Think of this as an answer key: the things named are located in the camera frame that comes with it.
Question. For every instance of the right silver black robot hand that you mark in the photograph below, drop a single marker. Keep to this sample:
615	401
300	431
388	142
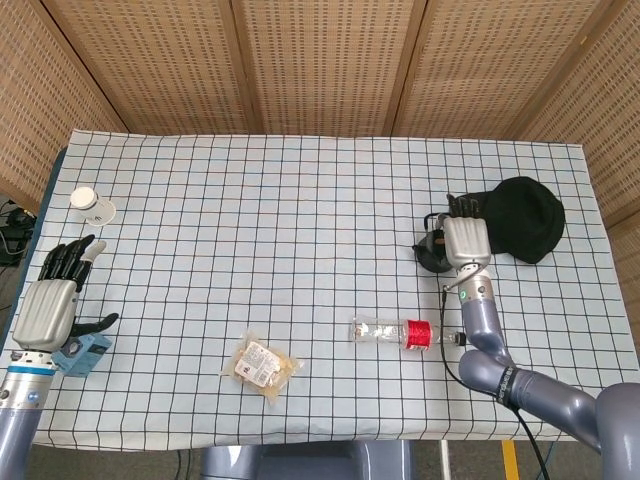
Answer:
467	240

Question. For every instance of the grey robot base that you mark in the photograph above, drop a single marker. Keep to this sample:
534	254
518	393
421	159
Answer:
310	460

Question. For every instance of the black baseball cap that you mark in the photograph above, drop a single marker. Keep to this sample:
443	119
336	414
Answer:
525	220

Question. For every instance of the white table leg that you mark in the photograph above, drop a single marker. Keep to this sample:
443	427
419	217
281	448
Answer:
443	460

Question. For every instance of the checkered light blue tablecloth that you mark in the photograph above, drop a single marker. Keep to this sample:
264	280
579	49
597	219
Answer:
250	250

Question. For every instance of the clear plastic bottle red label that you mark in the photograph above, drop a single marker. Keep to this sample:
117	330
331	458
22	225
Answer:
400	334

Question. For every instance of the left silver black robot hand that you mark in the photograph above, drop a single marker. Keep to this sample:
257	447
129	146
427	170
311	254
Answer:
47	310

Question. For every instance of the woven bamboo screen panel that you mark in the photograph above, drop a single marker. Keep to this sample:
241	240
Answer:
150	60
35	100
480	65
600	115
330	60

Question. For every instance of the black cast iron teapot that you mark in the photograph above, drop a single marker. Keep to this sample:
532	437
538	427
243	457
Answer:
432	257

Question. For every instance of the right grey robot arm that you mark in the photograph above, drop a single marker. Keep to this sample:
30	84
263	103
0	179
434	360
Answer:
540	395

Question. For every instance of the clear packaged snack bag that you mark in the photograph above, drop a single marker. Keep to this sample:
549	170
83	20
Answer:
260	365

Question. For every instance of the small light blue box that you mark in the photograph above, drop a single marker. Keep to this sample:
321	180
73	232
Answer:
87	357

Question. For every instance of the white paper cup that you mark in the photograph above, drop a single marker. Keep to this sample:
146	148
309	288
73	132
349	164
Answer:
92	207

